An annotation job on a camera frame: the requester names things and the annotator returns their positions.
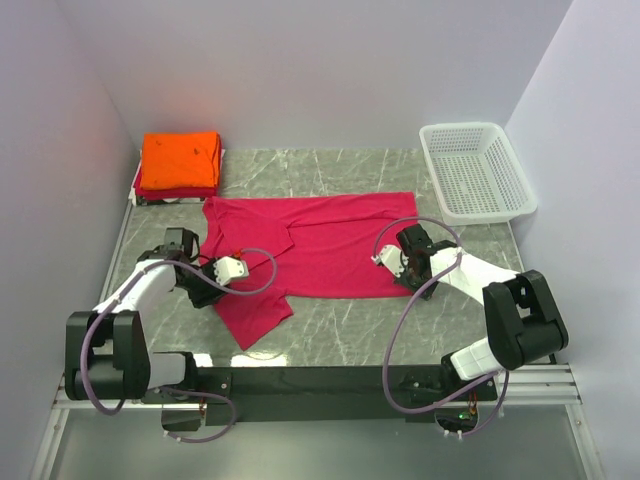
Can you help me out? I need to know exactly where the magenta t shirt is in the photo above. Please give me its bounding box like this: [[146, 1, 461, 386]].
[[202, 192, 418, 350]]

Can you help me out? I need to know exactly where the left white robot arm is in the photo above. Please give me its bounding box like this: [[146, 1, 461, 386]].
[[64, 227, 249, 402]]

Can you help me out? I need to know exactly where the folded red t shirt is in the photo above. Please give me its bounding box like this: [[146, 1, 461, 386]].
[[133, 171, 218, 201]]

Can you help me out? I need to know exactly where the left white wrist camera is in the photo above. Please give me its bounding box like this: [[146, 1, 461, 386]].
[[212, 256, 249, 287]]

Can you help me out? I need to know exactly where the aluminium rail frame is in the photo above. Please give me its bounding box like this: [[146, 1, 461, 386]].
[[31, 364, 603, 479]]

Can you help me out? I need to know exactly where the white plastic basket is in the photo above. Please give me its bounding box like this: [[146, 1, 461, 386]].
[[419, 122, 538, 226]]

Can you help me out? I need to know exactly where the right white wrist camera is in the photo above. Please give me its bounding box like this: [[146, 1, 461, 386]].
[[371, 244, 407, 278]]

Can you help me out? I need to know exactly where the folded orange t shirt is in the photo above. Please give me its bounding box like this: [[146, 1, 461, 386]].
[[140, 131, 222, 191]]

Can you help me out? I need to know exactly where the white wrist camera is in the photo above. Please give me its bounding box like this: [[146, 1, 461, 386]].
[[212, 256, 249, 287], [371, 244, 407, 278]]

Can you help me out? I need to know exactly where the black base beam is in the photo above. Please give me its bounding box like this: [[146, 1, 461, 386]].
[[140, 364, 499, 427]]

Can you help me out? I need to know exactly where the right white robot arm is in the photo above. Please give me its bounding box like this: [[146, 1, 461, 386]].
[[378, 224, 569, 399]]

